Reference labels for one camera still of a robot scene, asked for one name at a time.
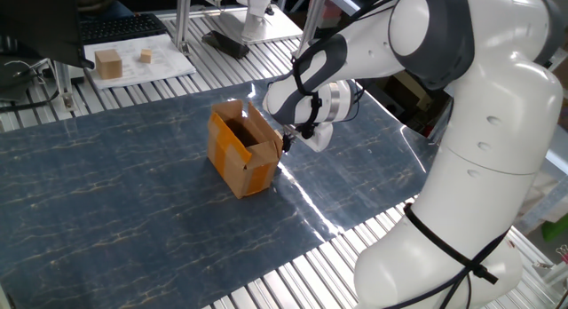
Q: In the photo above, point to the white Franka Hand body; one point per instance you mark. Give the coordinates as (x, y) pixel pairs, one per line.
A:
(321, 138)

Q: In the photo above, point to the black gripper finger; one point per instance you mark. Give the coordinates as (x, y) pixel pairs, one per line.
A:
(287, 144)

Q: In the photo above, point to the white slim robot arm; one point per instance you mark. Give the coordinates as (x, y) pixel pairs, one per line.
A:
(255, 11)

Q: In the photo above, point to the white Franka Panda arm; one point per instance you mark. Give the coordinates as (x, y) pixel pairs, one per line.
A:
(488, 122)

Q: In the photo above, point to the open cardboard box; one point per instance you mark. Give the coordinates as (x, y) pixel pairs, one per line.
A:
(235, 162)

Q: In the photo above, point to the black flat pouch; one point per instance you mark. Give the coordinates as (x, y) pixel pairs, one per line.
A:
(226, 45)

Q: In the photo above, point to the white printed paper sheet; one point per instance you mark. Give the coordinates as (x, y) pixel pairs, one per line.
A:
(164, 65)

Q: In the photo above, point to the small wooden cube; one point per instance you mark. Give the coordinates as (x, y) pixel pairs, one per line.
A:
(145, 56)

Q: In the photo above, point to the blue marble pattern mat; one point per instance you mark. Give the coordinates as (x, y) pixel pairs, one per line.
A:
(111, 202)

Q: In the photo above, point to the large wooden cube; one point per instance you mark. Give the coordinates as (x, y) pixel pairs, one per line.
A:
(108, 65)

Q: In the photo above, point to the black keyboard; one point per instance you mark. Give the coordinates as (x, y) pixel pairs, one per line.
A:
(120, 28)

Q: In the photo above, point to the seated person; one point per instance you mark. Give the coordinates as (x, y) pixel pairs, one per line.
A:
(111, 9)

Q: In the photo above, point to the green plastic item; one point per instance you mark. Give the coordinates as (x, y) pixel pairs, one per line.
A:
(557, 229)

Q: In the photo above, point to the black monitor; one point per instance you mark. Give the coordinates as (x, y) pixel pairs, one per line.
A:
(35, 20)

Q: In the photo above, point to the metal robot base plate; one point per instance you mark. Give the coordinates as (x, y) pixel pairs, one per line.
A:
(284, 29)

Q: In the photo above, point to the aluminium frame beam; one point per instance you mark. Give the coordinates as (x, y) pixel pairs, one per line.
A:
(313, 16)
(183, 20)

